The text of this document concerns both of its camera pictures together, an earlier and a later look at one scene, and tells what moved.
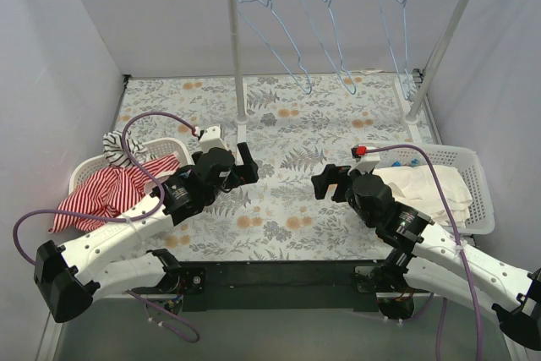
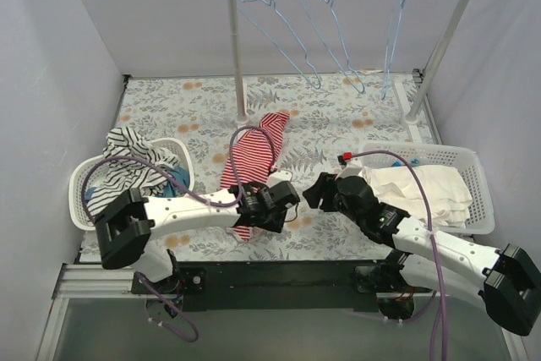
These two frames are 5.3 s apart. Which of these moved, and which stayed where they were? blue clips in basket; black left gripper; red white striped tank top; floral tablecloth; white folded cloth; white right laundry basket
Moved: black left gripper; red white striped tank top
Stayed: white folded cloth; floral tablecloth; white right laundry basket; blue clips in basket
